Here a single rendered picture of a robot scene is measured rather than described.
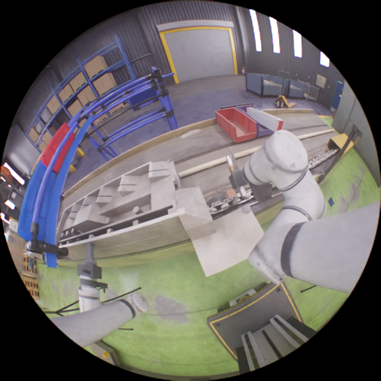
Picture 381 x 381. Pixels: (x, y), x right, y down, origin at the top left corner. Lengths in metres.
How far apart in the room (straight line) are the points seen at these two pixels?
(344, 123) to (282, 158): 5.37
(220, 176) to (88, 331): 0.84
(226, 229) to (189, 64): 10.74
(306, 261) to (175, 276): 1.33
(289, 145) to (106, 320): 0.56
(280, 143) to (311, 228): 0.14
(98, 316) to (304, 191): 0.54
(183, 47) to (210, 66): 2.64
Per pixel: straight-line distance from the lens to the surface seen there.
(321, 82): 9.50
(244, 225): 0.55
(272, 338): 1.15
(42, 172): 0.63
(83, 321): 0.38
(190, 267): 1.36
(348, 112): 5.51
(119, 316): 0.44
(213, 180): 0.70
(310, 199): 0.27
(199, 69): 11.07
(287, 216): 0.24
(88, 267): 0.55
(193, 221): 0.37
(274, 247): 0.20
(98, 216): 0.70
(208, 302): 1.42
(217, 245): 0.52
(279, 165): 0.23
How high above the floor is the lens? 1.32
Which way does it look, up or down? 57 degrees down
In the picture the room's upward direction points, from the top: 22 degrees counter-clockwise
